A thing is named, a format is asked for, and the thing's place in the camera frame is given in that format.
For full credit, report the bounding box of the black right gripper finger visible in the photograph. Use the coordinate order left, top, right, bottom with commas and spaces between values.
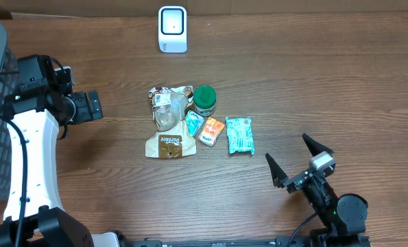
265, 153, 288, 188
302, 133, 334, 156

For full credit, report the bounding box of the teal white tissue pack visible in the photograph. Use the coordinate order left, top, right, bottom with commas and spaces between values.
226, 117, 255, 155

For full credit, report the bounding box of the orange snack package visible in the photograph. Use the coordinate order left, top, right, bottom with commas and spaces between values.
198, 117, 225, 147

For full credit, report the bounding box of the brown white snack pouch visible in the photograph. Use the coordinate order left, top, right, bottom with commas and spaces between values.
145, 86, 197, 159

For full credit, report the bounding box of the teal white small packet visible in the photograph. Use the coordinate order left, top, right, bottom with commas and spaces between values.
185, 110, 204, 137

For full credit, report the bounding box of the green lidded jar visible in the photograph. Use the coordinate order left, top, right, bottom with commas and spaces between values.
193, 85, 217, 117

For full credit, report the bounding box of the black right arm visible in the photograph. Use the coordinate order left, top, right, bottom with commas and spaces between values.
265, 134, 371, 247

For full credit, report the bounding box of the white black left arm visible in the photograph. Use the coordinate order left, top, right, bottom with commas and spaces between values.
0, 66, 125, 246

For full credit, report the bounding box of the white barcode scanner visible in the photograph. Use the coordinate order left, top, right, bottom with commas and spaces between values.
158, 5, 187, 54

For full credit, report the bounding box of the brown cardboard backboard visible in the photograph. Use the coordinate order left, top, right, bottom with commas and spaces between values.
0, 0, 408, 19

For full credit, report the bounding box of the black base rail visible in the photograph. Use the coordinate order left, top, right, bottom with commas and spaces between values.
128, 235, 372, 247

